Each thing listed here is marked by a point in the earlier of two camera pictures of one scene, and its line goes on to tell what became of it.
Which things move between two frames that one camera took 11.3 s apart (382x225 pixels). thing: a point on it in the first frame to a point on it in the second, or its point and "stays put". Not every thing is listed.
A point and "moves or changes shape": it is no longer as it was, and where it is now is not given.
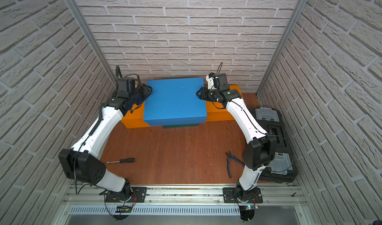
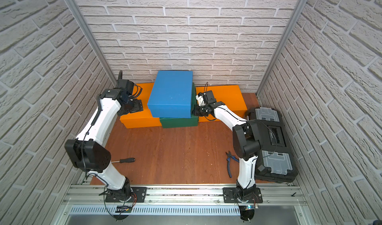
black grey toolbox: (283, 168) stays put
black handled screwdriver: (129, 160) stays put
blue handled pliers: (229, 165) stays put
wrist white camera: (209, 78) to (200, 100)
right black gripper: (203, 91) to (197, 111)
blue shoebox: (174, 101) moves or changes shape
